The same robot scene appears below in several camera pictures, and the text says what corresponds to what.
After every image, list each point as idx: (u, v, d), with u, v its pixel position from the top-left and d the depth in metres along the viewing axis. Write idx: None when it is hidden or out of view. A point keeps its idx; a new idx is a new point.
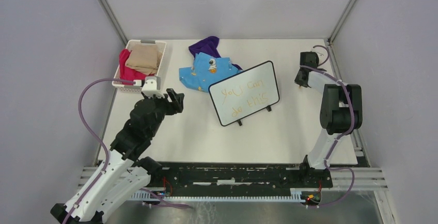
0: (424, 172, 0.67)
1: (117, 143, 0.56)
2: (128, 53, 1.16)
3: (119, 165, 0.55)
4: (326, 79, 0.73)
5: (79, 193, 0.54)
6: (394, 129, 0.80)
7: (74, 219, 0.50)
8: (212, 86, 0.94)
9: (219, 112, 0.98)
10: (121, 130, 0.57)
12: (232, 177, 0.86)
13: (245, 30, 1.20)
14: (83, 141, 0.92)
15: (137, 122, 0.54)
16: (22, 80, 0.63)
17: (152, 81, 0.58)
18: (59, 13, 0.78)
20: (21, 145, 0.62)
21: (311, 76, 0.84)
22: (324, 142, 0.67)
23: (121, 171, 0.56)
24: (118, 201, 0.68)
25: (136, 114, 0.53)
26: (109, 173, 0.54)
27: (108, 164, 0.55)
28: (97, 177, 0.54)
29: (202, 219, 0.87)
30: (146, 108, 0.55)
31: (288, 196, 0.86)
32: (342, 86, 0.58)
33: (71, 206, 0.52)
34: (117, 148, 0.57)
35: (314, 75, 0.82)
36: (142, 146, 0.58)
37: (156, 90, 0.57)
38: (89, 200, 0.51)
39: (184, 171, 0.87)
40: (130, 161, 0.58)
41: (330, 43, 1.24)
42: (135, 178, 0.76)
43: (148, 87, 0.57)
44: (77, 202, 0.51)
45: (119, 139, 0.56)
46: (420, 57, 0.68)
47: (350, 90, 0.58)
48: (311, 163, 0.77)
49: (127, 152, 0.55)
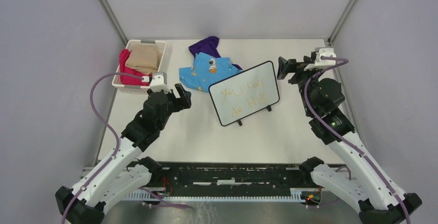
0: (422, 172, 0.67)
1: (127, 132, 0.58)
2: (128, 53, 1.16)
3: (128, 152, 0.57)
4: (370, 167, 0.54)
5: (87, 177, 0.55)
6: (394, 129, 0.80)
7: (80, 202, 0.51)
8: (212, 86, 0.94)
9: (219, 111, 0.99)
10: (131, 121, 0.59)
12: (232, 177, 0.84)
13: (245, 30, 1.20)
14: (82, 142, 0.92)
15: (150, 113, 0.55)
16: (22, 79, 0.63)
17: (159, 76, 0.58)
18: (59, 12, 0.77)
20: (22, 144, 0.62)
21: (348, 151, 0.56)
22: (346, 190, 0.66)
23: (128, 159, 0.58)
24: (120, 193, 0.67)
25: (149, 105, 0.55)
26: (119, 159, 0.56)
27: (118, 150, 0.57)
28: (107, 162, 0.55)
29: (202, 219, 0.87)
30: (158, 99, 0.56)
31: (288, 196, 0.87)
32: (405, 214, 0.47)
33: (77, 190, 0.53)
34: (127, 136, 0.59)
35: (347, 147, 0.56)
36: (152, 137, 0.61)
37: (163, 85, 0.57)
38: (97, 184, 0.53)
39: (184, 171, 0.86)
40: (138, 150, 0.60)
41: (330, 43, 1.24)
42: (137, 174, 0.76)
43: (156, 83, 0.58)
44: (84, 185, 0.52)
45: (129, 129, 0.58)
46: (421, 57, 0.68)
47: (411, 208, 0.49)
48: (316, 180, 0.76)
49: (138, 140, 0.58)
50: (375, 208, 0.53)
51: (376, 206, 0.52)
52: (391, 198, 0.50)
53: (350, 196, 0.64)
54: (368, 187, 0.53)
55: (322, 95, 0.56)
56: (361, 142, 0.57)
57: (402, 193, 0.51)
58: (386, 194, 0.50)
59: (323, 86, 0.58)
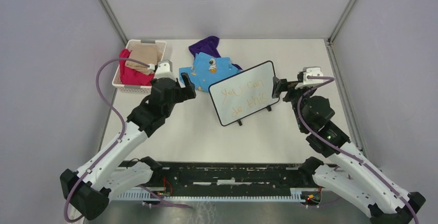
0: (422, 172, 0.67)
1: (133, 117, 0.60)
2: (128, 53, 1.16)
3: (134, 136, 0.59)
4: (372, 174, 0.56)
5: (91, 160, 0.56)
6: (394, 129, 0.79)
7: (85, 185, 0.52)
8: (212, 86, 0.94)
9: (219, 111, 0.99)
10: (137, 106, 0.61)
12: (232, 177, 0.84)
13: (245, 30, 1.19)
14: (82, 142, 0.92)
15: (158, 97, 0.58)
16: (22, 79, 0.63)
17: (165, 64, 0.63)
18: (58, 12, 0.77)
20: (22, 145, 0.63)
21: (348, 161, 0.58)
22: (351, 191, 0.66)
23: (134, 143, 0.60)
24: (124, 185, 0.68)
25: (157, 89, 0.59)
26: (125, 142, 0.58)
27: (124, 134, 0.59)
28: (112, 146, 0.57)
29: (203, 219, 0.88)
30: (167, 84, 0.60)
31: (288, 196, 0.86)
32: (413, 215, 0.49)
33: (82, 173, 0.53)
34: (133, 121, 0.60)
35: (346, 158, 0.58)
36: (157, 123, 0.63)
37: (169, 72, 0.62)
38: (103, 167, 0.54)
39: (184, 172, 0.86)
40: (144, 136, 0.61)
41: (330, 43, 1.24)
42: (139, 170, 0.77)
43: (161, 69, 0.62)
44: (90, 168, 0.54)
45: (135, 113, 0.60)
46: (421, 57, 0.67)
47: (418, 207, 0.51)
48: (316, 181, 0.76)
49: (143, 124, 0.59)
50: (383, 212, 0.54)
51: (384, 211, 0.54)
52: (397, 201, 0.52)
53: (358, 200, 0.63)
54: (373, 193, 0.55)
55: (313, 113, 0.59)
56: (359, 150, 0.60)
57: (406, 194, 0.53)
58: (392, 198, 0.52)
59: (313, 105, 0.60)
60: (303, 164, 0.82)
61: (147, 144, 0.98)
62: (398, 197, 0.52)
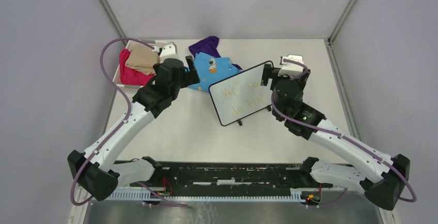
0: (422, 171, 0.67)
1: (139, 97, 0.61)
2: (128, 53, 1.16)
3: (140, 116, 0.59)
4: (353, 145, 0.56)
5: (98, 141, 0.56)
6: (394, 129, 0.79)
7: (93, 165, 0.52)
8: (212, 86, 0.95)
9: (219, 111, 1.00)
10: (144, 86, 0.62)
12: (232, 177, 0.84)
13: (245, 30, 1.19)
14: (82, 141, 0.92)
15: (165, 76, 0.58)
16: (22, 79, 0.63)
17: (170, 46, 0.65)
18: (58, 12, 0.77)
20: (22, 144, 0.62)
21: (327, 137, 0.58)
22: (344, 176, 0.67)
23: (140, 124, 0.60)
24: (129, 175, 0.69)
25: (165, 67, 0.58)
26: (131, 123, 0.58)
27: (130, 114, 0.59)
28: (119, 126, 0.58)
29: (202, 219, 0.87)
30: (174, 64, 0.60)
31: (288, 196, 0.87)
32: (400, 177, 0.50)
33: (89, 154, 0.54)
34: (139, 101, 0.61)
35: (325, 134, 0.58)
36: (163, 104, 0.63)
37: (174, 54, 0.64)
38: (110, 148, 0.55)
39: (184, 171, 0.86)
40: (150, 115, 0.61)
41: (330, 43, 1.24)
42: (144, 164, 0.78)
43: (167, 51, 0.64)
44: (96, 148, 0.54)
45: (141, 93, 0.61)
46: (421, 56, 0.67)
47: (403, 169, 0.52)
48: (313, 175, 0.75)
49: (150, 104, 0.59)
50: (372, 182, 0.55)
51: (373, 181, 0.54)
52: (381, 166, 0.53)
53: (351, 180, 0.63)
54: (359, 164, 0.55)
55: (282, 95, 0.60)
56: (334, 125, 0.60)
57: (389, 159, 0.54)
58: (376, 165, 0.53)
59: (281, 88, 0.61)
60: (305, 164, 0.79)
61: (147, 143, 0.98)
62: (382, 163, 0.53)
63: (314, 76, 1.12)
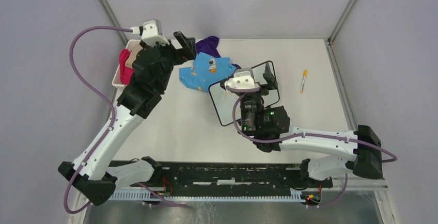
0: (422, 172, 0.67)
1: (124, 99, 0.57)
2: (128, 53, 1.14)
3: (126, 121, 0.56)
4: (317, 138, 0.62)
5: (86, 151, 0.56)
6: (394, 129, 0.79)
7: (82, 177, 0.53)
8: (211, 86, 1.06)
9: (219, 111, 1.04)
10: (127, 85, 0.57)
12: (232, 177, 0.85)
13: (245, 30, 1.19)
14: (81, 141, 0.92)
15: (142, 76, 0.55)
16: (22, 79, 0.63)
17: (151, 26, 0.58)
18: (59, 12, 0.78)
20: (22, 145, 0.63)
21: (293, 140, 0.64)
22: (333, 163, 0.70)
23: (129, 128, 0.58)
24: (128, 177, 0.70)
25: (139, 66, 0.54)
26: (117, 128, 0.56)
27: (115, 120, 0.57)
28: (105, 134, 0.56)
29: (202, 219, 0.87)
30: (147, 60, 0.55)
31: (288, 196, 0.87)
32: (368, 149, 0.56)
33: (78, 165, 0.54)
34: (124, 104, 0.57)
35: (291, 139, 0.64)
36: (152, 101, 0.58)
37: (157, 35, 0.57)
38: (97, 158, 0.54)
39: (184, 171, 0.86)
40: (139, 117, 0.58)
41: (330, 42, 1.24)
42: (142, 165, 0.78)
43: (149, 33, 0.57)
44: (84, 160, 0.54)
45: (126, 94, 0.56)
46: (421, 56, 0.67)
47: (367, 138, 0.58)
48: (311, 174, 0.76)
49: (135, 107, 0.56)
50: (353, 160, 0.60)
51: (352, 159, 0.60)
52: (349, 145, 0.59)
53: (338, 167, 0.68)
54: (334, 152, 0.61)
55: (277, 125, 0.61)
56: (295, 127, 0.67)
57: (352, 135, 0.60)
58: (344, 146, 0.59)
59: (277, 118, 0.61)
60: (303, 165, 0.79)
61: (147, 143, 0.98)
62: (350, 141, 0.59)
63: (314, 76, 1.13)
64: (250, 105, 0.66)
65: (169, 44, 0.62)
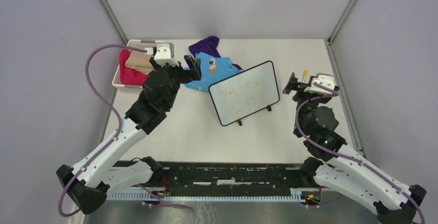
0: (422, 172, 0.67)
1: (131, 113, 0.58)
2: (128, 53, 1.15)
3: (131, 134, 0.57)
4: (368, 171, 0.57)
5: (87, 157, 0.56)
6: (394, 129, 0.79)
7: (79, 183, 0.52)
8: (212, 86, 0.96)
9: (219, 111, 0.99)
10: (136, 101, 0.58)
12: (232, 177, 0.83)
13: (245, 30, 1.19)
14: (81, 142, 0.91)
15: (150, 95, 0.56)
16: (21, 78, 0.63)
17: (165, 48, 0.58)
18: (58, 12, 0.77)
20: (22, 144, 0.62)
21: (347, 161, 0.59)
22: (356, 190, 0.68)
23: (133, 140, 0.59)
24: (123, 182, 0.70)
25: (148, 87, 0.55)
26: (121, 140, 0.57)
27: (121, 132, 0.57)
28: (108, 143, 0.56)
29: (202, 219, 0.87)
30: (158, 81, 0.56)
31: (288, 196, 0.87)
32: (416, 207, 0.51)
33: (77, 170, 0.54)
34: (131, 117, 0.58)
35: (346, 161, 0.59)
36: (157, 119, 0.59)
37: (169, 59, 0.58)
38: (97, 165, 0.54)
39: (184, 171, 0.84)
40: (143, 133, 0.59)
41: (330, 43, 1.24)
42: (140, 169, 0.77)
43: (161, 56, 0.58)
44: (84, 165, 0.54)
45: (134, 110, 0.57)
46: (421, 56, 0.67)
47: (419, 200, 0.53)
48: (318, 177, 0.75)
49: (141, 122, 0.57)
50: (389, 209, 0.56)
51: (389, 208, 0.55)
52: (400, 196, 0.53)
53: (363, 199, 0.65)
54: (376, 192, 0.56)
55: (321, 126, 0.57)
56: (356, 151, 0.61)
57: (407, 189, 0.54)
58: (395, 195, 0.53)
59: (319, 117, 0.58)
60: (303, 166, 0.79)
61: (146, 144, 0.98)
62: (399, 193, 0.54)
63: None
64: (311, 107, 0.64)
65: (179, 65, 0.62)
